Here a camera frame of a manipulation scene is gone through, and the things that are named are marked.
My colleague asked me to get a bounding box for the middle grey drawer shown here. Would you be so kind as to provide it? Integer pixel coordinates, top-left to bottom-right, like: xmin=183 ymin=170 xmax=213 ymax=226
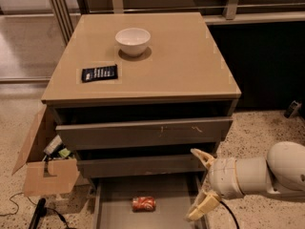
xmin=77 ymin=154 xmax=205 ymax=178

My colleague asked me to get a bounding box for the top grey drawer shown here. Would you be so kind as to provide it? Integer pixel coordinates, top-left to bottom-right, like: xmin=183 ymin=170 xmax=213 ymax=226
xmin=56 ymin=117 xmax=233 ymax=150

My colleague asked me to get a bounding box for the red coke can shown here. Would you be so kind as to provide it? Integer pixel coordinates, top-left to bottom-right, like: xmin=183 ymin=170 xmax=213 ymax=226
xmin=132 ymin=197 xmax=156 ymax=212

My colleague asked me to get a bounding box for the open bottom grey drawer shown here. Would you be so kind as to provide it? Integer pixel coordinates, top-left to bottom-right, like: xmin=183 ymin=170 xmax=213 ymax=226
xmin=92 ymin=174 xmax=208 ymax=229

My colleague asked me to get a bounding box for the black power strip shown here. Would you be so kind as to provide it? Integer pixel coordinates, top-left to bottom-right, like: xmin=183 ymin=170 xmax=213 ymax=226
xmin=29 ymin=198 xmax=47 ymax=229

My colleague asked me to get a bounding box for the brown cardboard box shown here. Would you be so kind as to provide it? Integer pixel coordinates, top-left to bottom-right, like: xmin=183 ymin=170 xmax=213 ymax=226
xmin=12 ymin=106 xmax=79 ymax=197

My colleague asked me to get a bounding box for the white ceramic bowl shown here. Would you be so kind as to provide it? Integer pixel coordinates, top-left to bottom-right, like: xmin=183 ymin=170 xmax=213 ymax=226
xmin=115 ymin=28 xmax=151 ymax=57

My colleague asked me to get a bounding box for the black snack packet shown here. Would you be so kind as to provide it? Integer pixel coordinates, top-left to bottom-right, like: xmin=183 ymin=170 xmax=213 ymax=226
xmin=81 ymin=65 xmax=118 ymax=83

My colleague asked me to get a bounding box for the green packet in box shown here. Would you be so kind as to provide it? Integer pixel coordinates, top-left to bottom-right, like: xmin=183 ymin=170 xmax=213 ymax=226
xmin=58 ymin=148 xmax=71 ymax=158

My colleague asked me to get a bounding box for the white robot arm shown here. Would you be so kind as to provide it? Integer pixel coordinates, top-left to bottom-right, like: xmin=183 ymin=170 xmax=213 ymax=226
xmin=186 ymin=141 xmax=305 ymax=221

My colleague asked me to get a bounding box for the metal window railing frame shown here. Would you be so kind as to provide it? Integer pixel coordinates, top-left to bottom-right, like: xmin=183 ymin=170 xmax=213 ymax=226
xmin=50 ymin=0 xmax=305 ymax=41

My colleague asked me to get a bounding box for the thin black floor cable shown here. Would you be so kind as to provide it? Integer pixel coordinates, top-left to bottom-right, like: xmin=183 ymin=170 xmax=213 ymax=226
xmin=0 ymin=192 xmax=38 ymax=218

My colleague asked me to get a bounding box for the thick black floor cable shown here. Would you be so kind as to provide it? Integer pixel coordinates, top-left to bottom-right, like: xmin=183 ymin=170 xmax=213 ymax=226
xmin=219 ymin=199 xmax=241 ymax=229

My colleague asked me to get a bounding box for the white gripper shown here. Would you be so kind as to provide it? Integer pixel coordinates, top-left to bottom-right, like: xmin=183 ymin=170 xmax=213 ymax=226
xmin=186 ymin=149 xmax=244 ymax=221

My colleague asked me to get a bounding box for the tan drawer cabinet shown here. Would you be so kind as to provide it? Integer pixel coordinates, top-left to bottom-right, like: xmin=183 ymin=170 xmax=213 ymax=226
xmin=40 ymin=11 xmax=242 ymax=229

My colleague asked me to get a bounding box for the grey packet in box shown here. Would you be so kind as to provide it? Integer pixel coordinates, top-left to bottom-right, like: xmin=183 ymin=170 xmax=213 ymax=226
xmin=44 ymin=135 xmax=63 ymax=156

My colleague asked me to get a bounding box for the small grey floor device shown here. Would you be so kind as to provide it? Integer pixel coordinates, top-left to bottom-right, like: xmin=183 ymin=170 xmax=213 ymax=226
xmin=284 ymin=100 xmax=301 ymax=118

